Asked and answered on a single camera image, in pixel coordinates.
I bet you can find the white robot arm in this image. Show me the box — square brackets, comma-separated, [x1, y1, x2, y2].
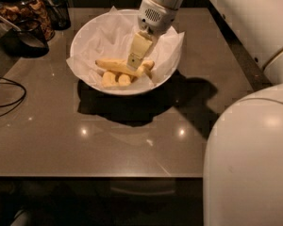
[138, 0, 283, 226]

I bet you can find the white bowl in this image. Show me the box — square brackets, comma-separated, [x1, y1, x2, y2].
[69, 8, 183, 97]

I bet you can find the metal spoon handle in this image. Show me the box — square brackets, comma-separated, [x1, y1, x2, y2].
[0, 15, 22, 32]

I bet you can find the black mesh cup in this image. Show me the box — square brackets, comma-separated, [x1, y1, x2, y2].
[1, 20, 49, 57]

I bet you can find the yellow banana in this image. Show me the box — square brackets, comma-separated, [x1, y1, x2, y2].
[95, 58, 155, 78]
[118, 60, 155, 86]
[102, 71, 118, 88]

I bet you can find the glass jar with snacks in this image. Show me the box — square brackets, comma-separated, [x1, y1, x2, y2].
[0, 0, 55, 40]

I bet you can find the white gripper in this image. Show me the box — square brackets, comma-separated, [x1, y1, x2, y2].
[126, 0, 176, 71]

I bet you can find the black mesh pen holder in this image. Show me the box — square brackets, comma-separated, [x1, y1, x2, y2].
[45, 0, 71, 30]

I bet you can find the white paper liner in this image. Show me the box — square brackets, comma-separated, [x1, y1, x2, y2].
[65, 6, 186, 91]

